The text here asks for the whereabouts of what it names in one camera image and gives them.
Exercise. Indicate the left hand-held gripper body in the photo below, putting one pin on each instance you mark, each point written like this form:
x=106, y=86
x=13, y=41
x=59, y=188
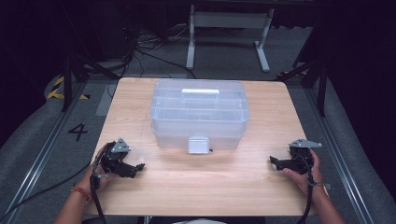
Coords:
x=116, y=155

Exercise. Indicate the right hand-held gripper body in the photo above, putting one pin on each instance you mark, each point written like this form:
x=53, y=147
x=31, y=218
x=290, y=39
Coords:
x=300, y=155

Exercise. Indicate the clear plastic storage box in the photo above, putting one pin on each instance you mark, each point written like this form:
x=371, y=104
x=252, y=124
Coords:
x=199, y=115

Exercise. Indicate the person's right hand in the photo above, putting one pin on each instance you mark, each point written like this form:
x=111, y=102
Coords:
x=306, y=182

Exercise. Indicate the person's left hand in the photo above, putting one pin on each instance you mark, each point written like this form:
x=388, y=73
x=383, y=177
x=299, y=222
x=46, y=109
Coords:
x=99, y=177

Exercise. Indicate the black tripod stand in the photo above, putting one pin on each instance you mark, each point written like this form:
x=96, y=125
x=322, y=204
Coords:
x=71, y=74
x=317, y=77

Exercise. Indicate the yellow black floor tape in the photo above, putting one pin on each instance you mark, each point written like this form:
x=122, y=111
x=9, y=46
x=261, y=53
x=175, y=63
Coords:
x=57, y=91

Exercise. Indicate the metal floor rail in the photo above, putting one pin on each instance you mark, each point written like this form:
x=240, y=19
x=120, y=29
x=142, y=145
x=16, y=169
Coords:
x=339, y=149
x=40, y=158

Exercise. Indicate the grey metal stand frame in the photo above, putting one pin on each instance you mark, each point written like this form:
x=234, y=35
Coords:
x=230, y=20

